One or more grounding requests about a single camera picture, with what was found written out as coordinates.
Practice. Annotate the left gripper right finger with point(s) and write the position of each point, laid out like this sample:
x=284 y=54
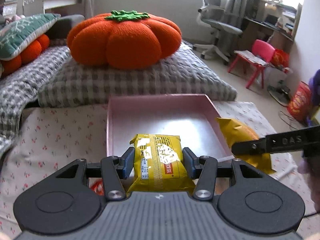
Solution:
x=204 y=170

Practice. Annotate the grey checked quilted cushion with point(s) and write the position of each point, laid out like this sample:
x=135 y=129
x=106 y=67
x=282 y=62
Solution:
x=182 y=73

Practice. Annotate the small orange pumpkin cushion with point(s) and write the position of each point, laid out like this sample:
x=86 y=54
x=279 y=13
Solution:
x=30 y=53

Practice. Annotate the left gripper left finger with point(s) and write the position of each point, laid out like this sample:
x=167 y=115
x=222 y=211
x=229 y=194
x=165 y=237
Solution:
x=113 y=170

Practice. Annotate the red gift bag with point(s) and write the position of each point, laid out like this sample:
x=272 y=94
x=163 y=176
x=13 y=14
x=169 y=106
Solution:
x=300 y=103

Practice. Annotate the plain yellow snack bag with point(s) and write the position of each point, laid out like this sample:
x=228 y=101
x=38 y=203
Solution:
x=235 y=131

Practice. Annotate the pink child chair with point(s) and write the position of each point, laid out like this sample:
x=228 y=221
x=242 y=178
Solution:
x=259 y=57

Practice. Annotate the stack of books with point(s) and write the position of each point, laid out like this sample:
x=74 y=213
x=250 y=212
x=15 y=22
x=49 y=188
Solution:
x=8 y=7

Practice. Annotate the cherry print cloth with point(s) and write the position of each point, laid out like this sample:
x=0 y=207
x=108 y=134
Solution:
x=51 y=138

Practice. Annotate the pink shallow box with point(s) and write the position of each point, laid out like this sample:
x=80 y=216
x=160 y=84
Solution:
x=193 y=117

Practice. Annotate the dark wooden desk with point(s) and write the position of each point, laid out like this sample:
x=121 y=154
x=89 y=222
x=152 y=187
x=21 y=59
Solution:
x=253 y=30

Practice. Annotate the yellow printed snack packet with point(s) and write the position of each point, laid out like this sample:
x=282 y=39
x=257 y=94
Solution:
x=158 y=165

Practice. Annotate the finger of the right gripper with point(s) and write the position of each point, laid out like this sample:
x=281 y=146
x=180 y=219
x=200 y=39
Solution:
x=254 y=147

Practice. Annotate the grey office chair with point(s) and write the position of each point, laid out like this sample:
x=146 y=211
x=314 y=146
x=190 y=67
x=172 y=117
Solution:
x=212 y=14

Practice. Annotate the large orange pumpkin cushion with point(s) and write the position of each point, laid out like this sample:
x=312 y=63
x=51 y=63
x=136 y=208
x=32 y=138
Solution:
x=125 y=40

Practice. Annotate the green patterned pillow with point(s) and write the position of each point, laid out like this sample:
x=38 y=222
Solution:
x=17 y=35

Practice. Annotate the right hand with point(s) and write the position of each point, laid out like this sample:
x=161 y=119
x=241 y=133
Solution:
x=310 y=167

